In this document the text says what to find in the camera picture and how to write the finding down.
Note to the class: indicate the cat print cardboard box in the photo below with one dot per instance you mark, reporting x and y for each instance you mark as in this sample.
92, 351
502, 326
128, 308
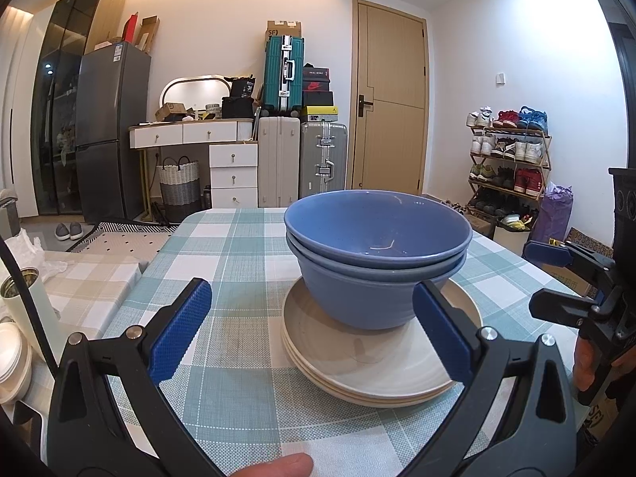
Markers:
579, 278

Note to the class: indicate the white trash bin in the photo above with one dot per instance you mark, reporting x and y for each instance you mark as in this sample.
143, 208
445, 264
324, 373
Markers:
512, 241

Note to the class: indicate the arched mirror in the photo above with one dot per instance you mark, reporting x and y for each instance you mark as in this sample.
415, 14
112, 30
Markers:
194, 94

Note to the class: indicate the white dressing table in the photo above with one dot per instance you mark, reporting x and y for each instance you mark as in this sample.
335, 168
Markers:
233, 179

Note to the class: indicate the open cardboard box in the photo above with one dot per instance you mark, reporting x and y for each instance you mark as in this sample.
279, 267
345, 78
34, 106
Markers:
170, 112

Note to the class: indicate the woven laundry basket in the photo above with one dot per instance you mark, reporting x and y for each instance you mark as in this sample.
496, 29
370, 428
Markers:
179, 194

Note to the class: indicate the purple bag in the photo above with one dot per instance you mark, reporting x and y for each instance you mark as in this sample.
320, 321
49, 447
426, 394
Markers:
554, 218

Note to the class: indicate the black glass cabinet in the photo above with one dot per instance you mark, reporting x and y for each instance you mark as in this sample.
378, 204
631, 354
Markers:
54, 109

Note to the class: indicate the beige checked cloth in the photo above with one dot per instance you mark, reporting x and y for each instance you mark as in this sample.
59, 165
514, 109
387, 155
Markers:
89, 278

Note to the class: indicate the stack of white plates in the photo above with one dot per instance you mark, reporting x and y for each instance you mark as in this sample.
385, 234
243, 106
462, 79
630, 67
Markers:
12, 362

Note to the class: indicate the small brown cardboard box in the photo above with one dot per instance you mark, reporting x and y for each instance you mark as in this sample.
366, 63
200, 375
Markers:
481, 227

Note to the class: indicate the white bubble wrap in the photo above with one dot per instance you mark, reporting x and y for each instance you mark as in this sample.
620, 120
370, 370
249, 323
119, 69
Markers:
25, 253

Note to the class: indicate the wooden door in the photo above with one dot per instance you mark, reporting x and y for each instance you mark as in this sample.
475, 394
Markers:
392, 109

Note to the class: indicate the yellow black shoe box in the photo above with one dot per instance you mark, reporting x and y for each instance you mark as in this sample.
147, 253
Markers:
318, 114

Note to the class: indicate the flat cardboard box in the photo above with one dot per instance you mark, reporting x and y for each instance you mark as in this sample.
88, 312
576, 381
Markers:
150, 35

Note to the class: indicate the shoe rack with shoes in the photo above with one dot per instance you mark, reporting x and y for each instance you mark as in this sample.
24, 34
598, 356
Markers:
526, 179

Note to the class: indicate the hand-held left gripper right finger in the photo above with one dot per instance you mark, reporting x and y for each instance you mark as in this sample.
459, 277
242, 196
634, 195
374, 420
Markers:
442, 328

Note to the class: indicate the black paper bag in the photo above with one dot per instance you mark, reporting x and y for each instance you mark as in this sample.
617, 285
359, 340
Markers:
242, 88

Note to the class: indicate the person's left hand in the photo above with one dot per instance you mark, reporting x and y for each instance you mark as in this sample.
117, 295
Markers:
278, 467

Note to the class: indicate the dark bottle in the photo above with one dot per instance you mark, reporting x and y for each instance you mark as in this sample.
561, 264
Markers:
207, 197

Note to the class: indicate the pale green insulated cup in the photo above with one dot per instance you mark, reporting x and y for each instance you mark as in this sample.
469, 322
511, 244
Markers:
35, 318

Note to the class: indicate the teal checked tablecloth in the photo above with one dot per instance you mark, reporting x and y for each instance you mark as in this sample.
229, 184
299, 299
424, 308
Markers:
238, 258

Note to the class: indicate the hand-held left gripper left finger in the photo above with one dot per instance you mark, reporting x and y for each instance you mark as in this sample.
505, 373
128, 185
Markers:
184, 328

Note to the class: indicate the person's right hand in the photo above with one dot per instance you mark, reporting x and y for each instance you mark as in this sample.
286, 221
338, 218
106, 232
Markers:
585, 367

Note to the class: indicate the taped cardboard box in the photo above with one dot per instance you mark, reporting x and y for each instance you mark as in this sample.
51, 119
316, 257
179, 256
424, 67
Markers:
284, 30

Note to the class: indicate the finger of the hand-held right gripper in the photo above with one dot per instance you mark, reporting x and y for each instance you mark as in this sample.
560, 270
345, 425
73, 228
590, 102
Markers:
556, 308
546, 252

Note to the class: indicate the dotted rug striped border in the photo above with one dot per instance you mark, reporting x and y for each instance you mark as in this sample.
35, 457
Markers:
124, 246

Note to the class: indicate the grey bin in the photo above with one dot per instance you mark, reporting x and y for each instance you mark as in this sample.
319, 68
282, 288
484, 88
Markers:
9, 213

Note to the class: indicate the silver suitcase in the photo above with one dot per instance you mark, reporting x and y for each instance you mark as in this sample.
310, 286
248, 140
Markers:
323, 159

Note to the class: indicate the black shoe box red lid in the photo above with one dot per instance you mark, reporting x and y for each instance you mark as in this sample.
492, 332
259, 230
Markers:
317, 95

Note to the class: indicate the teal suitcase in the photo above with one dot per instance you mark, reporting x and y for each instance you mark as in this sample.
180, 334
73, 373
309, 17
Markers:
276, 74

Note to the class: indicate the dark grey refrigerator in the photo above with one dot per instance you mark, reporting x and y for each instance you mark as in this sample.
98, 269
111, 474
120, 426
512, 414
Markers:
109, 134

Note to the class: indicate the scattered pile of shoes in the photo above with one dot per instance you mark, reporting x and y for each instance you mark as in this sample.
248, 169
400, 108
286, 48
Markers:
452, 206

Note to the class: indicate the grey slipper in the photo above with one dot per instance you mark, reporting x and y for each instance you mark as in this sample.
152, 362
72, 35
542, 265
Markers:
62, 232
76, 230

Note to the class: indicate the beige suitcase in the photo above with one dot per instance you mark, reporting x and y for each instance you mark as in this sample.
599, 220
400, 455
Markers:
278, 164

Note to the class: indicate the white wardrobe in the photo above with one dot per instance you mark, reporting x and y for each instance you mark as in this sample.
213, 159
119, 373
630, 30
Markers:
20, 134

